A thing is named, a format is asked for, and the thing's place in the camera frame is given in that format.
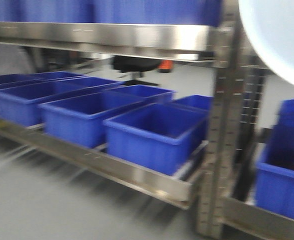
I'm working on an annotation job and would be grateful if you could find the light blue round tray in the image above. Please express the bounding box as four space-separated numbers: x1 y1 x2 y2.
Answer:
238 0 294 85

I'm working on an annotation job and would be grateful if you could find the stainless steel shelf rack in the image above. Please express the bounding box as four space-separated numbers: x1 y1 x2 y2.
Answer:
0 0 294 240

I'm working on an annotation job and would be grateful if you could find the blue bin upper shelf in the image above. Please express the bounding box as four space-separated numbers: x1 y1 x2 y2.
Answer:
0 0 222 27

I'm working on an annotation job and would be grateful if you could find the blue bin front right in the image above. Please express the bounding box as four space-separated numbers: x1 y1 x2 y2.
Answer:
104 103 208 176

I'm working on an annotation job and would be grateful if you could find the blue bin rear middle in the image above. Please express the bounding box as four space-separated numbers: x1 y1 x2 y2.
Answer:
105 84 176 104

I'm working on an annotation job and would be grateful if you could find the black office chair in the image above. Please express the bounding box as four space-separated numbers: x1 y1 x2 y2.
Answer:
112 55 161 87

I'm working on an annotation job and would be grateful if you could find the blue bin rear right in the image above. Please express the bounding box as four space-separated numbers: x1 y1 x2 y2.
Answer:
170 94 213 111

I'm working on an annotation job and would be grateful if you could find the blue bin front middle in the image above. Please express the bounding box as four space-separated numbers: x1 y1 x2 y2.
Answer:
39 92 144 148

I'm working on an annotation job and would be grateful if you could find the blue bin front left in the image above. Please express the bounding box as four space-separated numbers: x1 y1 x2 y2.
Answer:
0 81 84 127

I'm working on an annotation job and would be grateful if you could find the blue bin with red contents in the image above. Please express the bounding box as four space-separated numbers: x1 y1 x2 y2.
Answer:
255 99 294 219

